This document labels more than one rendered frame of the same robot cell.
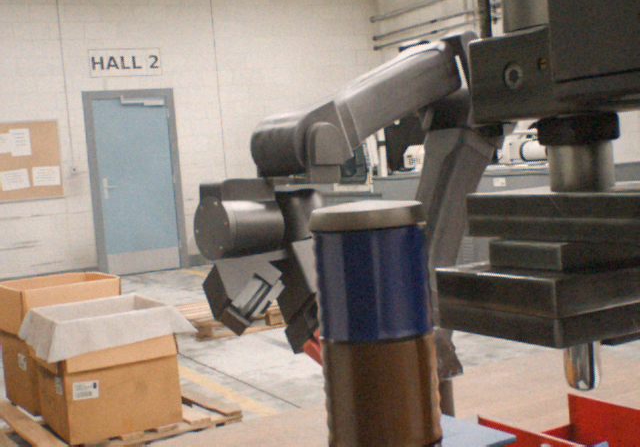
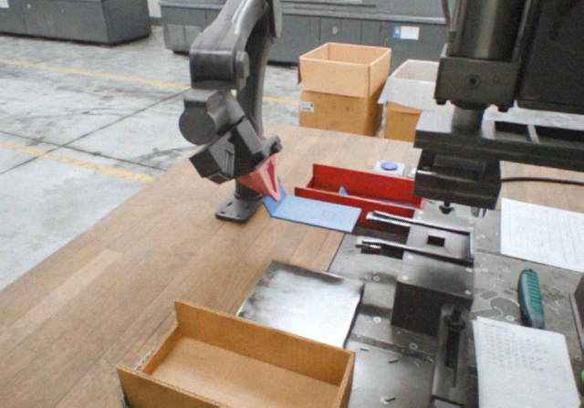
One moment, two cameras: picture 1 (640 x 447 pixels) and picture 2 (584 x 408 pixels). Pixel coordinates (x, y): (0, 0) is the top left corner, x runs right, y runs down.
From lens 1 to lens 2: 49 cm
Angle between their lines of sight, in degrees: 45
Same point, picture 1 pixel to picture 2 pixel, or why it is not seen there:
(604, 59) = (559, 96)
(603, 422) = (331, 174)
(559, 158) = (470, 115)
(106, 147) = not seen: outside the picture
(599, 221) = (505, 152)
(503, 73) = (465, 78)
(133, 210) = not seen: outside the picture
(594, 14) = (561, 75)
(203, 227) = (189, 125)
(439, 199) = (256, 77)
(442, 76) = (261, 6)
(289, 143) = (227, 67)
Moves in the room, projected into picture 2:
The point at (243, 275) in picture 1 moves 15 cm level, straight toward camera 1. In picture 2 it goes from (221, 152) to (291, 188)
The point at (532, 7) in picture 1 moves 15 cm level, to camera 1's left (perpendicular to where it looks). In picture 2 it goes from (492, 48) to (405, 70)
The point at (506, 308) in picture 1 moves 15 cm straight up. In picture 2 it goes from (464, 193) to (492, 68)
